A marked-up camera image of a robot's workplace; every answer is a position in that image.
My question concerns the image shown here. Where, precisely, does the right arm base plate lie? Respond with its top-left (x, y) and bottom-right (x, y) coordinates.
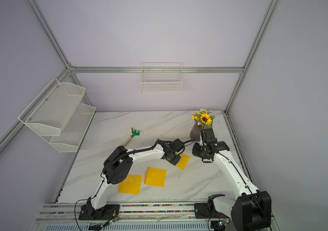
top-left (194, 193), bottom-right (235, 219)

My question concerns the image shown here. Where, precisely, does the white mesh shelf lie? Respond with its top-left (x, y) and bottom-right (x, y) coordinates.
top-left (38, 102), bottom-right (96, 153)
top-left (18, 79), bottom-right (85, 136)

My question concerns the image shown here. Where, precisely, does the dark purple vase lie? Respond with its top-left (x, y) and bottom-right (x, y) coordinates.
top-left (190, 123), bottom-right (202, 142)

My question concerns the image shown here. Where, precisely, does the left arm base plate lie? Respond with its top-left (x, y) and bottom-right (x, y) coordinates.
top-left (77, 205), bottom-right (121, 220)

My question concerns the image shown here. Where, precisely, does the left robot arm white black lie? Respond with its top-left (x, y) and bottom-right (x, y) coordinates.
top-left (84, 139), bottom-right (186, 219)

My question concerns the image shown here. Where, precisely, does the green toy rake wooden handle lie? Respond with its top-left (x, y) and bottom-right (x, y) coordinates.
top-left (123, 128), bottom-right (140, 147)

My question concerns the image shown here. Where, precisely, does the white wire wall basket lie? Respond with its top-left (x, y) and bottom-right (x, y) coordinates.
top-left (140, 62), bottom-right (183, 93)

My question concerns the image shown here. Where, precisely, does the lower white mesh shelf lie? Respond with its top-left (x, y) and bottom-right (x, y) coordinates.
top-left (38, 102), bottom-right (96, 153)

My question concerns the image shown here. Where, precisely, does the sunflower bouquet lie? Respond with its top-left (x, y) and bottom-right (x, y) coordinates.
top-left (191, 109), bottom-right (215, 129)

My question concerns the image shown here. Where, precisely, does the upper white mesh shelf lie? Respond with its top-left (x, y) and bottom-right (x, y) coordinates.
top-left (18, 79), bottom-right (85, 136)

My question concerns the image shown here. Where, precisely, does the yellow envelope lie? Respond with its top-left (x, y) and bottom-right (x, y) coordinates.
top-left (176, 154), bottom-right (190, 170)
top-left (144, 167), bottom-right (166, 187)
top-left (118, 174), bottom-right (142, 194)

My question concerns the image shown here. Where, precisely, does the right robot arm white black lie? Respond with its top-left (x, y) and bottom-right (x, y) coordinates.
top-left (192, 129), bottom-right (272, 231)

